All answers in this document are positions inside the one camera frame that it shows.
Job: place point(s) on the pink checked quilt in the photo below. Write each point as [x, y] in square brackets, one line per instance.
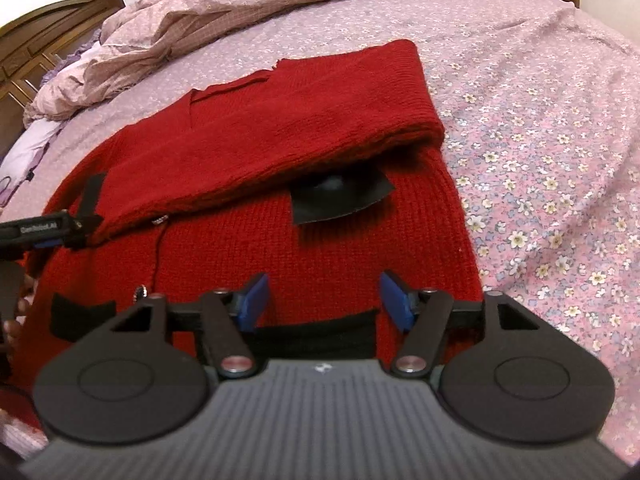
[200, 5]

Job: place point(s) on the red knit sweater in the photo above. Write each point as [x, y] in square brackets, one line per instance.
[350, 240]

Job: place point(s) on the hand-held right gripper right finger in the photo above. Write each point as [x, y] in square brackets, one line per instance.
[395, 302]

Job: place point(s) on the carved wooden headboard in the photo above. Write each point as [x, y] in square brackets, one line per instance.
[30, 45]

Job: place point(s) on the person's left hand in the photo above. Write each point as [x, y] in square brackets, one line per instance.
[17, 320]

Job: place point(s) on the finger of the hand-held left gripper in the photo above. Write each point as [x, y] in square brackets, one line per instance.
[94, 195]
[87, 232]

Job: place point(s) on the purple and white cloth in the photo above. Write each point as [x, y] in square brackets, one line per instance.
[30, 152]

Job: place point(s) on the pink floral bed sheet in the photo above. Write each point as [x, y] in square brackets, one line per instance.
[525, 135]

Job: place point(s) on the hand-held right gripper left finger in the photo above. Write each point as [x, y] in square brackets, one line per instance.
[252, 305]

